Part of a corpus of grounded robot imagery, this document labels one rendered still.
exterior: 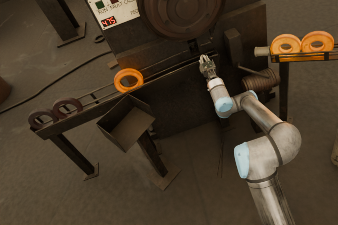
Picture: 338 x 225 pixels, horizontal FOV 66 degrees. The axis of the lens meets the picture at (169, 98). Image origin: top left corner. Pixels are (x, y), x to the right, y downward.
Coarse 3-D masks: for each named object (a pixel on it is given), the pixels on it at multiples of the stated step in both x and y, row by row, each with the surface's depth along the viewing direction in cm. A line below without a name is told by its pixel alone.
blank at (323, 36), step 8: (312, 32) 138; (320, 32) 135; (304, 40) 140; (312, 40) 138; (320, 40) 137; (328, 40) 135; (304, 48) 144; (312, 48) 143; (320, 48) 142; (328, 48) 138; (320, 56) 143
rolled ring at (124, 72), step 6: (120, 72) 160; (126, 72) 160; (132, 72) 161; (138, 72) 163; (114, 78) 164; (120, 78) 162; (138, 78) 165; (120, 84) 168; (138, 84) 168; (120, 90) 169; (126, 90) 170
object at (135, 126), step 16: (128, 96) 160; (112, 112) 155; (128, 112) 164; (144, 112) 160; (112, 128) 159; (128, 128) 156; (144, 128) 152; (128, 144) 148; (144, 144) 165; (160, 160) 184; (160, 176) 195
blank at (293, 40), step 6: (282, 36) 145; (288, 36) 143; (294, 36) 143; (276, 42) 148; (282, 42) 146; (288, 42) 145; (294, 42) 143; (300, 42) 144; (276, 48) 151; (294, 48) 146; (300, 48) 145
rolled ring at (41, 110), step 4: (40, 108) 168; (44, 108) 169; (32, 112) 167; (36, 112) 166; (40, 112) 167; (44, 112) 168; (48, 112) 168; (52, 112) 170; (32, 116) 168; (52, 116) 171; (28, 120) 169; (32, 120) 170; (56, 120) 174; (32, 124) 172; (36, 124) 174; (40, 124) 177; (48, 124) 178; (36, 128) 175; (40, 128) 176
